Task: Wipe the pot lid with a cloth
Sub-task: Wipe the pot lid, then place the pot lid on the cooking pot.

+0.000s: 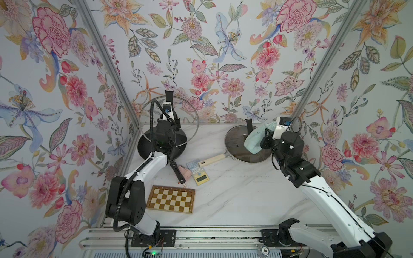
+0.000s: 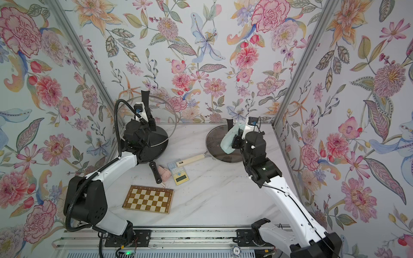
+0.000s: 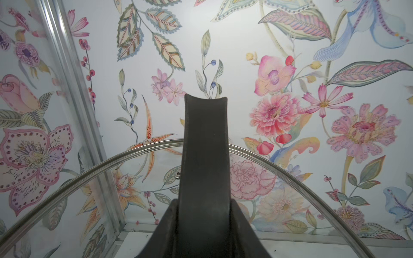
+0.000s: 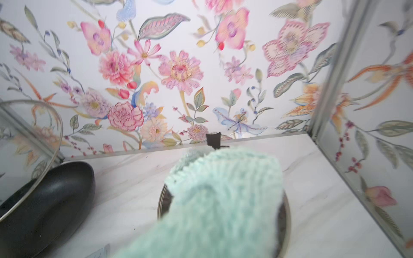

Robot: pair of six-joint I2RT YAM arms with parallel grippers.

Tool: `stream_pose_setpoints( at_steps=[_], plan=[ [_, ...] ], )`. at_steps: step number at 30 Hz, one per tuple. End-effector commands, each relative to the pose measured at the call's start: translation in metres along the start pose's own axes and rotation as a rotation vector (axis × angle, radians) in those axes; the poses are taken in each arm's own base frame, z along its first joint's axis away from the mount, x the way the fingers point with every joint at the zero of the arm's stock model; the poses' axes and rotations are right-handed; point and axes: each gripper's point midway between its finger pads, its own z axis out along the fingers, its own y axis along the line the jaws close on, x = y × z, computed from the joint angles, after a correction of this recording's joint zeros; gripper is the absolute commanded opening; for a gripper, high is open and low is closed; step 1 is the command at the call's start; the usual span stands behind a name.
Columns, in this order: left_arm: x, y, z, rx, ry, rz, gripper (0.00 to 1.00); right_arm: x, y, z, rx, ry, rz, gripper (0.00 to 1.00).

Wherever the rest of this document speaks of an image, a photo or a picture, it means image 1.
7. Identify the glass wok lid black handle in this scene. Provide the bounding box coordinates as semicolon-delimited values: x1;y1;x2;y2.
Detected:
138;91;200;147

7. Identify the light green cleaning cloth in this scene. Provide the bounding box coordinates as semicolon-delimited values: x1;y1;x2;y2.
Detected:
244;121;276;154

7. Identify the glass pot lid black handle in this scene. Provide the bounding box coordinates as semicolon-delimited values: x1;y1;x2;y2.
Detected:
224;118;273;162

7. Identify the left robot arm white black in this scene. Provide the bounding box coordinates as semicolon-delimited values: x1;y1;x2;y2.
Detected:
105;117;186;238

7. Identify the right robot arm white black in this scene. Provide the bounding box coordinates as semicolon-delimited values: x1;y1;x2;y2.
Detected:
260;129;393;258

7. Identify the pink small object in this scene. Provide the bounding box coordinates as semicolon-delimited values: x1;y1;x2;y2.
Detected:
178;165;192;183

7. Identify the yellow blue calculator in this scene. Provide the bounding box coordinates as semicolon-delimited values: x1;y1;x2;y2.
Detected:
186;159;210;186

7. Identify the wooden chessboard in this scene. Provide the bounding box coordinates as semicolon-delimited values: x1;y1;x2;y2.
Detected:
146;186;196;214

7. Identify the black wok with handle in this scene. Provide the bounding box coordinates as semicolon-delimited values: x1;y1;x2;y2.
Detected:
137;127;188;183

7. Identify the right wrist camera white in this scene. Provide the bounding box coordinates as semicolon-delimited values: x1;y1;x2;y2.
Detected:
272;117;292;140

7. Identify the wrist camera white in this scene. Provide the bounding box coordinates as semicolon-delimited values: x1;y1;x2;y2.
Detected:
162;102;175;121
272;117;292;140

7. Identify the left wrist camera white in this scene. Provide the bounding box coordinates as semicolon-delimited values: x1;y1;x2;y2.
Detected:
162;102;175;121

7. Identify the brown frying pan cream handle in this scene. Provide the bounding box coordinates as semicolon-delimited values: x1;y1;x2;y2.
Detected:
198;125;271;167

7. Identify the black corrugated cable hose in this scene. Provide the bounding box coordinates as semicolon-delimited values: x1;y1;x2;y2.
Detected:
112;99;170;233

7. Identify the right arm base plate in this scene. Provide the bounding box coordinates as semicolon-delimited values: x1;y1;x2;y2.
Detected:
258;229;302;248

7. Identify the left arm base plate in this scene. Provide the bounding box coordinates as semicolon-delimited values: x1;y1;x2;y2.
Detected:
131;230;176;248

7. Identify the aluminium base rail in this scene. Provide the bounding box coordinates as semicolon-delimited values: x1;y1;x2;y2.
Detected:
79;227;356;250

